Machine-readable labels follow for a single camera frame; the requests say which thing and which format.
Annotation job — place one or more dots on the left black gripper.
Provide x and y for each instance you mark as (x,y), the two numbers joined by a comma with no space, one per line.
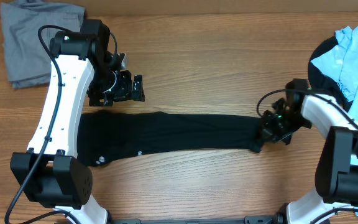
(124,92)

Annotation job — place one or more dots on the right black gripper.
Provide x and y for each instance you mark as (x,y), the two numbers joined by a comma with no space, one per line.
(268,132)

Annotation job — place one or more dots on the black polo shirt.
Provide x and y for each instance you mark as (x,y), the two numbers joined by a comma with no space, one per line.
(104,136)

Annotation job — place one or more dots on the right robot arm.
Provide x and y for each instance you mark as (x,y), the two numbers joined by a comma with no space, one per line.
(336,177)

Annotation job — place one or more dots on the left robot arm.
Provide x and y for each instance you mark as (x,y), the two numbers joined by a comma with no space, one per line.
(82,67)

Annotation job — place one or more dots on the folded grey trousers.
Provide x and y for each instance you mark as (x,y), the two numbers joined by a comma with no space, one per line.
(27,63)

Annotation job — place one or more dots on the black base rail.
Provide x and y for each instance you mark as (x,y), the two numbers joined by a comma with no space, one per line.
(185,221)

